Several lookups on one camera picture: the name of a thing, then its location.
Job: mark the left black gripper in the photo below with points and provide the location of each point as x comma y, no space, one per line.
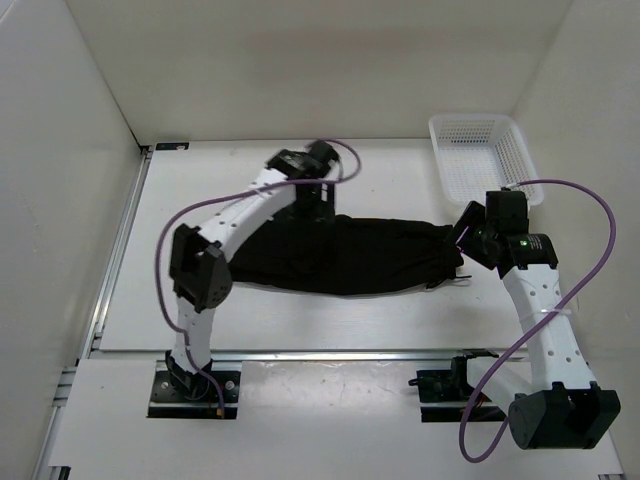
321,209

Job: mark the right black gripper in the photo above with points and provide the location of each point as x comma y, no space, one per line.
473,216

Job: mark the black trousers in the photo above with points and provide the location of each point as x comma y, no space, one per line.
348,256

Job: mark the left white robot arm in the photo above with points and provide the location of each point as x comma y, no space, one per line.
207,235

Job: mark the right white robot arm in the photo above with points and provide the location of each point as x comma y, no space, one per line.
542,384

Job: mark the white plastic mesh basket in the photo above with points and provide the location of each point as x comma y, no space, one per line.
475,153

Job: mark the aluminium front rail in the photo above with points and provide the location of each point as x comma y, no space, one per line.
346,355

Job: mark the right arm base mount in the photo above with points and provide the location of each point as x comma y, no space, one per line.
442,386

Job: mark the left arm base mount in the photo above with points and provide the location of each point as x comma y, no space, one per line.
170,400

